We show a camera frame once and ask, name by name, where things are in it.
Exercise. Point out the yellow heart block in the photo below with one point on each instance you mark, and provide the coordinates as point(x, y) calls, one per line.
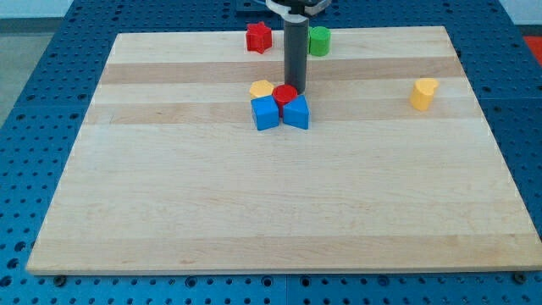
point(423, 92)

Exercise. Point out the blue cube block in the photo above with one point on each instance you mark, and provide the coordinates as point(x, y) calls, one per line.
point(265, 112)

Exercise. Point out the wooden board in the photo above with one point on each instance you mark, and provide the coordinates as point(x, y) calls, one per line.
point(169, 175)

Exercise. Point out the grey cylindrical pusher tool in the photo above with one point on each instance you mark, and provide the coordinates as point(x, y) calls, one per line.
point(296, 41)

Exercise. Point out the yellow hexagon block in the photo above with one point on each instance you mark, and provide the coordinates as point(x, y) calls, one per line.
point(261, 88)

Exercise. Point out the blue triangle block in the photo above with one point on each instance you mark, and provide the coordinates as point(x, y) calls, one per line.
point(296, 113)

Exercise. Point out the red cylinder block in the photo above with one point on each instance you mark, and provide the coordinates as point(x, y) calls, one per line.
point(282, 95)

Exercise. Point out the green cylinder block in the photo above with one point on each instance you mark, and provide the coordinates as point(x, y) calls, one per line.
point(319, 41)

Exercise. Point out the red star block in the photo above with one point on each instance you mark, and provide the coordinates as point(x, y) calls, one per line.
point(259, 37)

